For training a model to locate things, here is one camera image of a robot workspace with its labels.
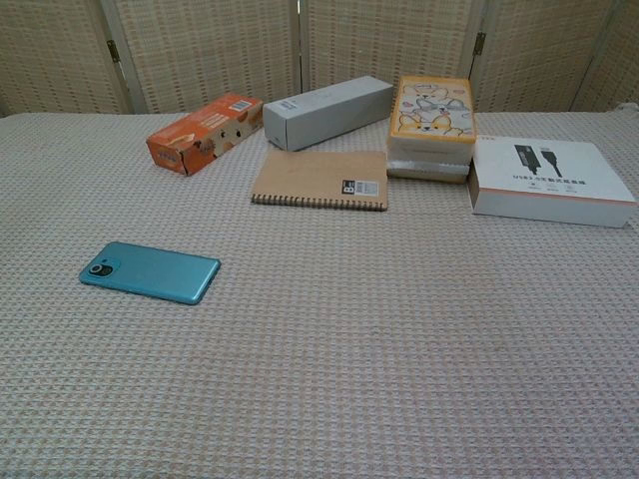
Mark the orange snack box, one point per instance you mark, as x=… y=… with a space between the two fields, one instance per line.
x=199 y=135

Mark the small blue box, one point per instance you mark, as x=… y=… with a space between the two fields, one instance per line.
x=155 y=274

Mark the long grey cardboard box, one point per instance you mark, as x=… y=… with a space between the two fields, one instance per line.
x=324 y=117

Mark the corgi print tissue pack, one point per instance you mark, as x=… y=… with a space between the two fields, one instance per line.
x=432 y=112

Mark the brown spiral notebook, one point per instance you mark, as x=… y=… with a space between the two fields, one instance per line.
x=309 y=179

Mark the beige woven tablecloth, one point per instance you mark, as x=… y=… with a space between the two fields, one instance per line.
x=349 y=349

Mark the woven folding screen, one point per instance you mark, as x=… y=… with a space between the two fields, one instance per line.
x=214 y=45

